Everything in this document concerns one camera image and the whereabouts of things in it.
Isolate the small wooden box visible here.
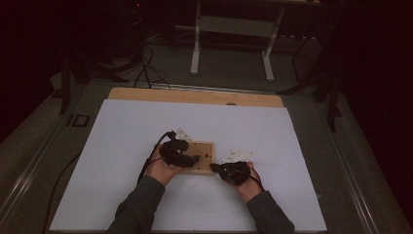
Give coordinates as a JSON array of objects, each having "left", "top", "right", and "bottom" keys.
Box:
[{"left": 176, "top": 139, "right": 216, "bottom": 176}]

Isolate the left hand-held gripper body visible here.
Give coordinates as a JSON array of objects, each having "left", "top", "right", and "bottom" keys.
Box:
[{"left": 159, "top": 128, "right": 197, "bottom": 169}]

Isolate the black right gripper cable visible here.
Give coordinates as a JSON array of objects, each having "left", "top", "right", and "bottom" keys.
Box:
[{"left": 248, "top": 166, "right": 266, "bottom": 193}]

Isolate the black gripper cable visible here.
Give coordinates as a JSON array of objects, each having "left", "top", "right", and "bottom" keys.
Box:
[
  {"left": 248, "top": 166, "right": 266, "bottom": 193},
  {"left": 136, "top": 130, "right": 177, "bottom": 185}
]

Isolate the white metal desk frame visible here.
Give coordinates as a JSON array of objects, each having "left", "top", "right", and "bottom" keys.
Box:
[{"left": 189, "top": 0, "right": 286, "bottom": 82}]

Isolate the black metal stand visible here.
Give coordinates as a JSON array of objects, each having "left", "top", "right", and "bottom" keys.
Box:
[{"left": 325, "top": 72, "right": 343, "bottom": 134}]

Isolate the person's left hand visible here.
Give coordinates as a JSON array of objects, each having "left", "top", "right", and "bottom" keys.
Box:
[{"left": 144, "top": 151, "right": 183, "bottom": 187}]

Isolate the bundle of black cables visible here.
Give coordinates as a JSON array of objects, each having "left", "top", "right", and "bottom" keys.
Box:
[{"left": 132, "top": 42, "right": 172, "bottom": 90}]

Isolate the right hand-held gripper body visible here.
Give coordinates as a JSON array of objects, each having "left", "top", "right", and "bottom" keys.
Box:
[{"left": 217, "top": 148, "right": 255, "bottom": 187}]

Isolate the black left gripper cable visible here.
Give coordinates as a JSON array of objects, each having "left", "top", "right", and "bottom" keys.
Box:
[{"left": 136, "top": 130, "right": 177, "bottom": 185}]

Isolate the grey metal floor strip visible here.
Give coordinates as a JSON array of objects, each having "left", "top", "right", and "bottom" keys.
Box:
[{"left": 142, "top": 82, "right": 284, "bottom": 96}]

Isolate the dark equipment with red light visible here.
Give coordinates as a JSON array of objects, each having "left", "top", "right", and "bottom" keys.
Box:
[{"left": 123, "top": 0, "right": 149, "bottom": 67}]

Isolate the black floor socket box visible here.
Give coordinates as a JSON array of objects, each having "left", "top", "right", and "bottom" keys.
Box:
[{"left": 66, "top": 113, "right": 91, "bottom": 129}]

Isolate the grey metal floor rail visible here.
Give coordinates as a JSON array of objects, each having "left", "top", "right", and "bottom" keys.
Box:
[
  {"left": 0, "top": 125, "right": 66, "bottom": 225},
  {"left": 316, "top": 100, "right": 381, "bottom": 234}
]

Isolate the white table cover sheet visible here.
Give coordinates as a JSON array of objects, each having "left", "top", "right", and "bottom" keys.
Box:
[{"left": 49, "top": 98, "right": 327, "bottom": 232}]

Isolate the black floor cable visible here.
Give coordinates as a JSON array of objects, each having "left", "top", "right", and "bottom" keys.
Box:
[{"left": 42, "top": 150, "right": 84, "bottom": 234}]

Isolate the person's right hand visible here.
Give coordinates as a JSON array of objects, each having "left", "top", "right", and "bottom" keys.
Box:
[{"left": 232, "top": 161, "right": 265, "bottom": 205}]

